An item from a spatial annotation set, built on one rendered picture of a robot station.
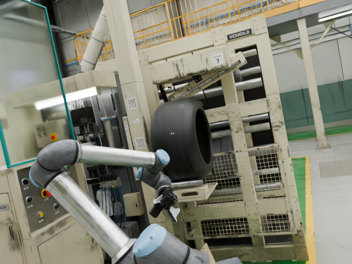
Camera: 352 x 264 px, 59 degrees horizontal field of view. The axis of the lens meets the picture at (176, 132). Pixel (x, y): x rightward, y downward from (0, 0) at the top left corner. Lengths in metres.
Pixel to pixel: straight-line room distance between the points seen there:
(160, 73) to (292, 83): 9.08
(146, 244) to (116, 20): 1.60
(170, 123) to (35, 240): 0.99
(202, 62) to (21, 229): 1.58
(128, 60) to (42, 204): 1.10
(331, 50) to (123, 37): 9.56
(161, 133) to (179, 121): 0.14
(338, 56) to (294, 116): 2.29
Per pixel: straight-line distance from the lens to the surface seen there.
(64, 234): 1.99
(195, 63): 2.37
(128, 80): 2.26
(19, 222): 1.82
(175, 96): 2.55
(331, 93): 11.22
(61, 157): 1.42
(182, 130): 1.92
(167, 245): 1.30
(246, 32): 2.64
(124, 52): 2.29
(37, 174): 1.51
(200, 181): 2.08
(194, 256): 1.35
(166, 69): 2.43
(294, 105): 11.21
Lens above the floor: 1.36
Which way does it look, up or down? 3 degrees down
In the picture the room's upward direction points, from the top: 11 degrees counter-clockwise
